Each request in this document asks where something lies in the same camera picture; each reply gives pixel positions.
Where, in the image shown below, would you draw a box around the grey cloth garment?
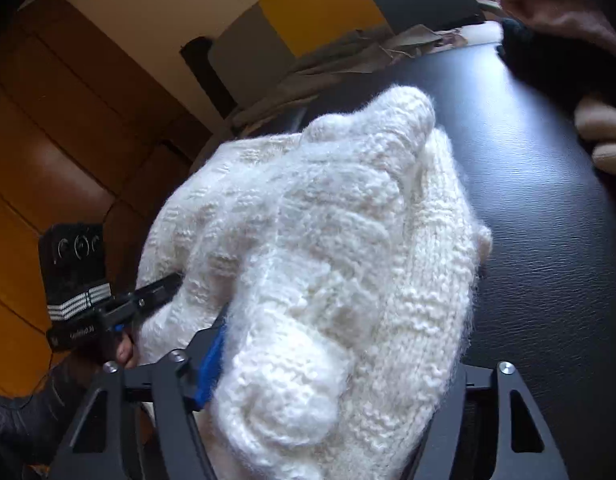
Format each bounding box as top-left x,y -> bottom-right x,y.
227,25 -> 468,138

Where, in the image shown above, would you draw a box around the left hand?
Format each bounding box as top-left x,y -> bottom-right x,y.
114,332 -> 138,368

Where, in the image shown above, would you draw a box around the brown wooden wardrobe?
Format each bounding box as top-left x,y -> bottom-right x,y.
0,0 -> 210,396

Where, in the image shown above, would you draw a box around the right hand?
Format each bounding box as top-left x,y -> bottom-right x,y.
496,0 -> 616,174

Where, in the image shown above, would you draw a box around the white knitted sweater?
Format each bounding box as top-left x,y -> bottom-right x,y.
134,86 -> 492,479

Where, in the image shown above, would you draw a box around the black chair frame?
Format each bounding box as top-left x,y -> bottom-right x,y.
180,36 -> 237,119

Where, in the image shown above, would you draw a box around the grey yellow navy cushion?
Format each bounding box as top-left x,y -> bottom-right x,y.
208,0 -> 484,107

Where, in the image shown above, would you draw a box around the dark jacket sleeve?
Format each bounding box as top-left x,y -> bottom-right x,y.
0,356 -> 100,479

